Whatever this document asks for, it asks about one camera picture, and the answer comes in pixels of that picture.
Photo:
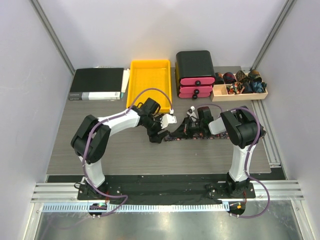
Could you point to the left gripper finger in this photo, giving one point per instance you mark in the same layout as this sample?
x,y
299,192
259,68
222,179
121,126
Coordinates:
x,y
155,139
163,135

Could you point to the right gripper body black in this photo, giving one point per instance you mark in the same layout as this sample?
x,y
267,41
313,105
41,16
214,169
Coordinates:
x,y
196,126

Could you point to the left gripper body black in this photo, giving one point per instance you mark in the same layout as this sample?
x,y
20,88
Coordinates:
x,y
153,126

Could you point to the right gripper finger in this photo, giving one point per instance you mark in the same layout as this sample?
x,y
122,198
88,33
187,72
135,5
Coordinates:
x,y
178,132
186,134

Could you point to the dark patterned necktie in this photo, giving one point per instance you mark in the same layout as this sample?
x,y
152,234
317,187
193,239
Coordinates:
x,y
222,135

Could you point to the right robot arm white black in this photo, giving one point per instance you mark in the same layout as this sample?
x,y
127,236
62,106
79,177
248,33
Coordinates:
x,y
240,125

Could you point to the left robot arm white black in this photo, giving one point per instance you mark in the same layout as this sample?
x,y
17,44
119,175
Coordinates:
x,y
91,139

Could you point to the wooden compartment box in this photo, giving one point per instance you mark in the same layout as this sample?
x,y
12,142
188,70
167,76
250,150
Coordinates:
x,y
219,94

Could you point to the yellow plastic tray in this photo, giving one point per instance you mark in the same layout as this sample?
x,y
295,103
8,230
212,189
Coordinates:
x,y
150,79

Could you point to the black pink drawer unit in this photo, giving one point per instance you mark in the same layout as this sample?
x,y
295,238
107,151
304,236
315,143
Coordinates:
x,y
194,74

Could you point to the rolled floral tie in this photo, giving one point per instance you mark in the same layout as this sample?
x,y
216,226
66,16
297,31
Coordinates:
x,y
233,89

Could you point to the white teal pen box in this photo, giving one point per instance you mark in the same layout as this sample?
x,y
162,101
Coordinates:
x,y
125,80

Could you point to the rolled red patterned tie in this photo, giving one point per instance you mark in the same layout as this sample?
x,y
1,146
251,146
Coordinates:
x,y
229,78

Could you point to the rolled navy tie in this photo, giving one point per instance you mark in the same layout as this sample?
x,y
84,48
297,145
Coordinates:
x,y
245,87

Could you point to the black binder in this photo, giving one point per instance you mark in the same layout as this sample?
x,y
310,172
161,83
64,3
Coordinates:
x,y
90,84

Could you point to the rolled brown patterned tie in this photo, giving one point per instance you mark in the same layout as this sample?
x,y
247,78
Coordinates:
x,y
241,77

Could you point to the rolled blue tie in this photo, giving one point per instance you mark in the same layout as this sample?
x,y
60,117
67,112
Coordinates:
x,y
258,87

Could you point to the rolled orange dark tie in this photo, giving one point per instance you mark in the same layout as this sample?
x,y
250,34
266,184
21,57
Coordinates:
x,y
254,75

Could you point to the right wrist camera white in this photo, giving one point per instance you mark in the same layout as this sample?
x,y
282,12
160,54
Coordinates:
x,y
191,114

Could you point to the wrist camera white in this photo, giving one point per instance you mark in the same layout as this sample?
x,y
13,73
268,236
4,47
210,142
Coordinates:
x,y
168,119
191,114

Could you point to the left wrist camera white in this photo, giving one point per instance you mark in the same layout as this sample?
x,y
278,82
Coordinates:
x,y
168,119

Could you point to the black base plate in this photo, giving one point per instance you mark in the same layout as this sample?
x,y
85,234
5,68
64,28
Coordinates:
x,y
165,189

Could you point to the white slotted cable duct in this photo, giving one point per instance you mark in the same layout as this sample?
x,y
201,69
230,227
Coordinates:
x,y
130,208

